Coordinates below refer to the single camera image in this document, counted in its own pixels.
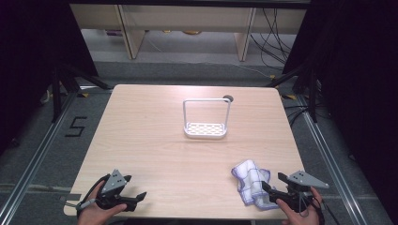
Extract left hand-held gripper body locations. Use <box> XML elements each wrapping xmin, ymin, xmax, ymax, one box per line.
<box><xmin>95</xmin><ymin>169</ymin><xmax>139</xmax><ymax>213</ymax></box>

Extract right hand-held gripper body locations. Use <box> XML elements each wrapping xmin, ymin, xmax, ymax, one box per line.
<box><xmin>269</xmin><ymin>170</ymin><xmax>330</xmax><ymax>214</ymax></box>

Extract white cloth with purple lines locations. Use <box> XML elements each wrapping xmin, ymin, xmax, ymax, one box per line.
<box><xmin>231</xmin><ymin>158</ymin><xmax>282</xmax><ymax>211</ymax></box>

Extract person's right hand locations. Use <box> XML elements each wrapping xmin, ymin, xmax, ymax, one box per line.
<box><xmin>275</xmin><ymin>186</ymin><xmax>324</xmax><ymax>225</ymax></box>

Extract person's left hand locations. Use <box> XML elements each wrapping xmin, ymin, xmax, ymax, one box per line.
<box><xmin>76</xmin><ymin>180</ymin><xmax>129</xmax><ymax>225</ymax></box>

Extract grey tape piece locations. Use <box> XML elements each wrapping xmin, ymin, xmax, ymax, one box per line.
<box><xmin>58</xmin><ymin>193</ymin><xmax>83</xmax><ymax>203</ymax></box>

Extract black metal stand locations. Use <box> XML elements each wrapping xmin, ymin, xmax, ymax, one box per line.
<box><xmin>265</xmin><ymin>63</ymin><xmax>319</xmax><ymax>124</ymax></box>
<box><xmin>51</xmin><ymin>63</ymin><xmax>114</xmax><ymax>124</ymax></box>

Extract black curtain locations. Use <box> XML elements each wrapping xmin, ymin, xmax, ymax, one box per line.
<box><xmin>0</xmin><ymin>0</ymin><xmax>100</xmax><ymax>158</ymax></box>
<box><xmin>282</xmin><ymin>0</ymin><xmax>398</xmax><ymax>221</ymax></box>

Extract thin grey wire loop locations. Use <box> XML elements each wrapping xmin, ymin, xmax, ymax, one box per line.
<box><xmin>297</xmin><ymin>190</ymin><xmax>312</xmax><ymax>218</ymax></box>

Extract grey cable plug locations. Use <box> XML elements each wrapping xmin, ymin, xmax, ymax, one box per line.
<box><xmin>78</xmin><ymin>198</ymin><xmax>97</xmax><ymax>210</ymax></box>

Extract aluminium floor rail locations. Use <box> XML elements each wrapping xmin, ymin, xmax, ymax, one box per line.
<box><xmin>296</xmin><ymin>93</ymin><xmax>368</xmax><ymax>225</ymax></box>
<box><xmin>0</xmin><ymin>90</ymin><xmax>80</xmax><ymax>225</ymax></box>

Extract black floor cables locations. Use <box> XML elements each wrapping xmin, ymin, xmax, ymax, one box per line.
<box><xmin>282</xmin><ymin>103</ymin><xmax>314</xmax><ymax>127</ymax></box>

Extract white rack with tall handle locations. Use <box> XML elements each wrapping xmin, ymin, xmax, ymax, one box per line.
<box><xmin>182</xmin><ymin>97</ymin><xmax>232</xmax><ymax>141</ymax></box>

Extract white floor cable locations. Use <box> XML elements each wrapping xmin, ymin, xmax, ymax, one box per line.
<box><xmin>233</xmin><ymin>62</ymin><xmax>274</xmax><ymax>80</ymax></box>

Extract bundle of black cables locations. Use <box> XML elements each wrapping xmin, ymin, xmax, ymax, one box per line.
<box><xmin>249</xmin><ymin>7</ymin><xmax>299</xmax><ymax>70</ymax></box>

